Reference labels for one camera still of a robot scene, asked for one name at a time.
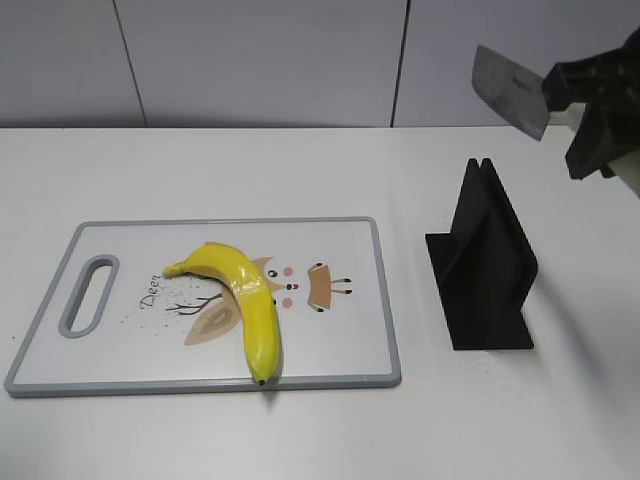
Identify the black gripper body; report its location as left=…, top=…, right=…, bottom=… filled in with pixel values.
left=600, top=29, right=639, bottom=178

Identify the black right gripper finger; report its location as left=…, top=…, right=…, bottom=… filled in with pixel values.
left=565, top=104, right=631, bottom=180

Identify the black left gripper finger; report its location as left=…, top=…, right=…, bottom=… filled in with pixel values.
left=542, top=48, right=625, bottom=112

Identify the white-handled kitchen knife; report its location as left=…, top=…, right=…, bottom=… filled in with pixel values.
left=471, top=45, right=585, bottom=141

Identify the yellow plastic banana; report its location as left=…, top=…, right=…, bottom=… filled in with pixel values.
left=162, top=243, right=281, bottom=385

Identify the black knife stand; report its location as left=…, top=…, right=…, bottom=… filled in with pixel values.
left=425, top=158, right=538, bottom=351

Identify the white grey-rimmed cutting board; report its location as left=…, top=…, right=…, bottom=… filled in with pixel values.
left=5, top=216, right=401, bottom=397

